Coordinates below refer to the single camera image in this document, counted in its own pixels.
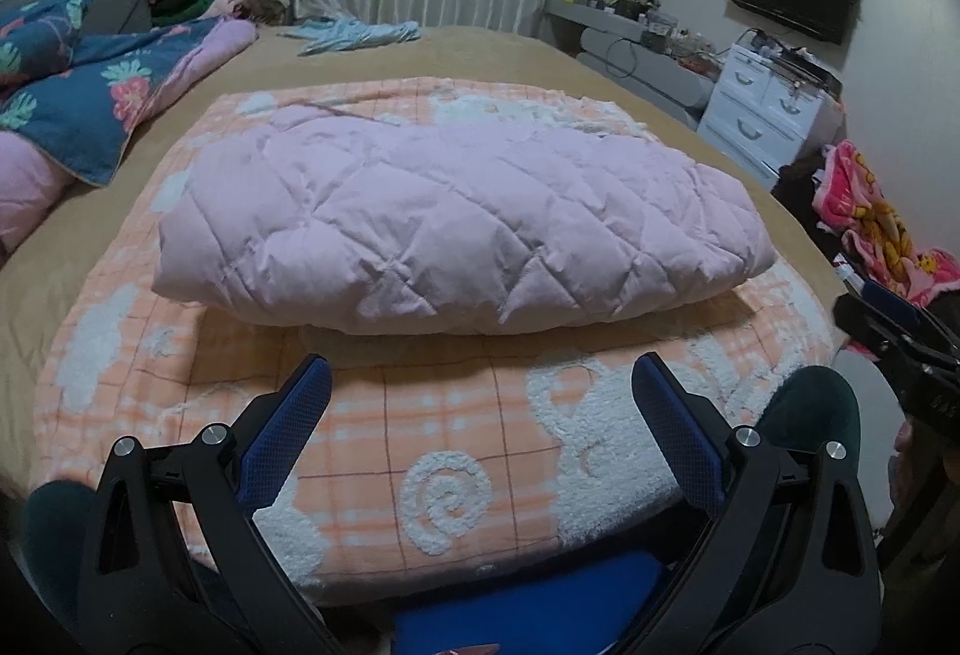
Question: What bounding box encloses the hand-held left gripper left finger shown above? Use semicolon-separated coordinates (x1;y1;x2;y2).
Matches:
79;356;332;655

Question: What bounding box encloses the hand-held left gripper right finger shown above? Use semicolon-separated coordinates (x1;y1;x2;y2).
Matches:
632;356;878;655

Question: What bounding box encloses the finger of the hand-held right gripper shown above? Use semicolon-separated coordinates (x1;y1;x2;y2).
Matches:
834;293;912;363
861;280;931;333

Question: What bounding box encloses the pink quilted jacket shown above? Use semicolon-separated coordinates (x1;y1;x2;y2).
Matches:
150;100;777;337

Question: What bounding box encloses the person's right hand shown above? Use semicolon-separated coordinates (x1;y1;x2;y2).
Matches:
891;418;931;502

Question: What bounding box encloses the pink cartoon blanket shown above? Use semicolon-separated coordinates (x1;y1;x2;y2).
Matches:
814;137;960;296

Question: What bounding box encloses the dark garment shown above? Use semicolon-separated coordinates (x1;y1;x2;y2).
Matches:
772;160;848;266

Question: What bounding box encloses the orange checked blanket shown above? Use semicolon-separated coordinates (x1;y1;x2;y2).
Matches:
34;73;845;596

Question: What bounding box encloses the white drawer cabinet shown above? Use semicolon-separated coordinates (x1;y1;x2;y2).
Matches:
697;28;845;187

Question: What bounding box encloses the grey cluttered desk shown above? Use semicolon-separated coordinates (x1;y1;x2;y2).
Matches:
544;0;717;116

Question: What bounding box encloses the clutter of small desk items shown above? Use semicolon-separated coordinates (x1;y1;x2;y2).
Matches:
559;0;732;74

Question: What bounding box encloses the blue floral quilt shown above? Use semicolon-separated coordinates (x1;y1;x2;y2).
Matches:
0;0;260;251

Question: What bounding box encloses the light blue cloth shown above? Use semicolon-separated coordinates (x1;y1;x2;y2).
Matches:
281;17;421;56

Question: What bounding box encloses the tan bed cover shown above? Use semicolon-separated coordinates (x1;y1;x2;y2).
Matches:
0;25;848;498

